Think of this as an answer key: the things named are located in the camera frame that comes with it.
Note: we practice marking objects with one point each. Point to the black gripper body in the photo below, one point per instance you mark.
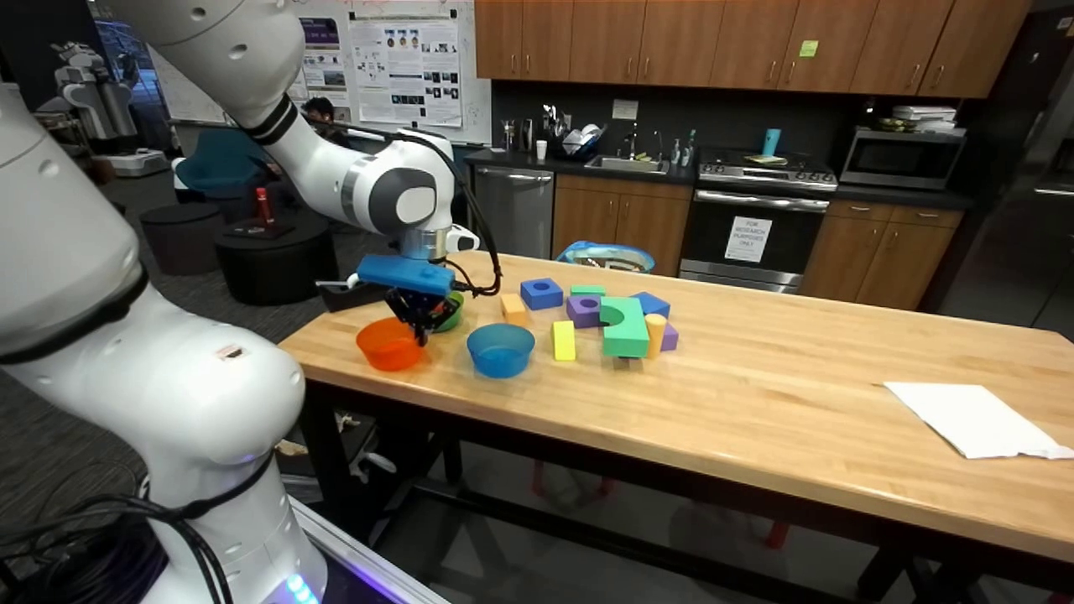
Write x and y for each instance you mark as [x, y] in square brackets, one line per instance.
[419, 302]

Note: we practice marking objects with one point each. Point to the orange plastic bowl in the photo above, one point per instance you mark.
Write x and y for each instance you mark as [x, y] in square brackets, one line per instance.
[392, 346]

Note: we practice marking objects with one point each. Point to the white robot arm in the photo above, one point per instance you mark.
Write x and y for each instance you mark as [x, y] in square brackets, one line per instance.
[121, 390]

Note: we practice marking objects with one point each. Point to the white robot base platform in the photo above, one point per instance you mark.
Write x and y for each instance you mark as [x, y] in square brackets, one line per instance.
[370, 573]

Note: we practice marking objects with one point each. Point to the blue plastic bowl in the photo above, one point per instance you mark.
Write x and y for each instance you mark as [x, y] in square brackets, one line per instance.
[501, 353]

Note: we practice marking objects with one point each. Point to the black tape dispenser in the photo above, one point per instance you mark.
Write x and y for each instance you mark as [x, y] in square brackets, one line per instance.
[342, 295]

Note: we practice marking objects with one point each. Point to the cream rectangular block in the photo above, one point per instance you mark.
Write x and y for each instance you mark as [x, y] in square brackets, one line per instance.
[516, 307]

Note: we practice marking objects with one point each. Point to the blue square block with hole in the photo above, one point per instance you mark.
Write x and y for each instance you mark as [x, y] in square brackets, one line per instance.
[542, 297]

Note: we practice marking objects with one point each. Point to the yellow wedge block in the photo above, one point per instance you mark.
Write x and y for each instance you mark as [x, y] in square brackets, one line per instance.
[563, 343]

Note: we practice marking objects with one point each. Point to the grey dishwasher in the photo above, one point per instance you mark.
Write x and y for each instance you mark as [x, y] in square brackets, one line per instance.
[512, 214]

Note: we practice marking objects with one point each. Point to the purple block with hole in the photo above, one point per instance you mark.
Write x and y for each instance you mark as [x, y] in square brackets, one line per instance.
[581, 312]

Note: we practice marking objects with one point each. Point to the black round ottoman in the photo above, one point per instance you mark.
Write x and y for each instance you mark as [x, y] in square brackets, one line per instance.
[271, 264]

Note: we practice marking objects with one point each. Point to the small green block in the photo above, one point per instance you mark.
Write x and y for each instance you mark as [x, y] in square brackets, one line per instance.
[590, 295]

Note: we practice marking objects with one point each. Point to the red bottle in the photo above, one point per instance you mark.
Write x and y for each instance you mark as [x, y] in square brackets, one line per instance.
[263, 205]

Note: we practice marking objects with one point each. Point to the light blue chair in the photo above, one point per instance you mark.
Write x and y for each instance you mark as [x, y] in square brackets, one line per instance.
[605, 255]

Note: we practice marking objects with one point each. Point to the green arch foam block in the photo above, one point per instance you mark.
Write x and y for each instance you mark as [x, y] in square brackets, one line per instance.
[626, 334]

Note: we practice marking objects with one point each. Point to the wide wooden base cabinet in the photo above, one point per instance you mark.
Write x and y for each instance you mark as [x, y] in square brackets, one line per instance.
[623, 222]

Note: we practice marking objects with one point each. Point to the blue flat block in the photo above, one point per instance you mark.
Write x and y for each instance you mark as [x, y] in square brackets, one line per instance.
[652, 302]

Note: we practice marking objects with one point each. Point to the tan cylinder block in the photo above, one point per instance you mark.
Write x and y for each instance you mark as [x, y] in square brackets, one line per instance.
[657, 334]

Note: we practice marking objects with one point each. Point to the small dark purple block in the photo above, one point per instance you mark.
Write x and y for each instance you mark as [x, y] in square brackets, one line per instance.
[668, 336]

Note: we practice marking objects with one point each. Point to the teal armchair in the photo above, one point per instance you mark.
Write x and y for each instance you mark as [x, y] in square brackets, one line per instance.
[219, 164]

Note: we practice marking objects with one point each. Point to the steel kitchen sink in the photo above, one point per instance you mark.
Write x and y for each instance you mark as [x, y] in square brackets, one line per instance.
[626, 166]

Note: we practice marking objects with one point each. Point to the white printed notice sheet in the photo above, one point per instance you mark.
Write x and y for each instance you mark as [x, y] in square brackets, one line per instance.
[748, 241]

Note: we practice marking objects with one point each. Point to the stainless steel oven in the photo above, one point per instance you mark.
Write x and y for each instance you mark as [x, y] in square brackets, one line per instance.
[761, 214]

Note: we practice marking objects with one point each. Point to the teal cup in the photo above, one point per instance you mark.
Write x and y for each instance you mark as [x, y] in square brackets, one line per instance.
[769, 141]

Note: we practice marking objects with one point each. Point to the narrow wooden base cabinet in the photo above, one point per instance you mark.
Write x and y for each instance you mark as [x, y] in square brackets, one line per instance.
[883, 255]

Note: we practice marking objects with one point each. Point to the yellow sticky note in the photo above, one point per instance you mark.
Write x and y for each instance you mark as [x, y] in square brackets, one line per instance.
[807, 50]

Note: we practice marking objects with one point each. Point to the black microwave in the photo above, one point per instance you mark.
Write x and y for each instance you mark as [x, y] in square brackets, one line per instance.
[901, 159]

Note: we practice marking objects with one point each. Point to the white bowls stack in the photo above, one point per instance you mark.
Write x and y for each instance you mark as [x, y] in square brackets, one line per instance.
[926, 119]

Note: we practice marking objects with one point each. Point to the white paper sheet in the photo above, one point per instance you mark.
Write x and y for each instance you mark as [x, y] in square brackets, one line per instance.
[976, 421]

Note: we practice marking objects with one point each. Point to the stainless steel refrigerator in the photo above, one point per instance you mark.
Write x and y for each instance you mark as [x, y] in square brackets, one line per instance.
[1019, 203]

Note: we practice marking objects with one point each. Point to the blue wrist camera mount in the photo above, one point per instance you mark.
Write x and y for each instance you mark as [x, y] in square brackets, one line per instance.
[404, 277]

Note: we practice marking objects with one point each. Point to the black metal table frame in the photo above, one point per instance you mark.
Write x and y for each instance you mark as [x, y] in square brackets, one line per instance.
[559, 507]

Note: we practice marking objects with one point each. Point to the white wall poster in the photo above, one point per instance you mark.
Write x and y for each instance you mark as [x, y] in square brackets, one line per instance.
[404, 72]

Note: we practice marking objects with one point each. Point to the white wall plate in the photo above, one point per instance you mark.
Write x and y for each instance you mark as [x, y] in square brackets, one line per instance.
[626, 108]

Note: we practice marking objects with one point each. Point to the wooden wall cabinets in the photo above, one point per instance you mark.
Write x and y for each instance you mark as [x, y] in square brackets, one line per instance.
[694, 46]

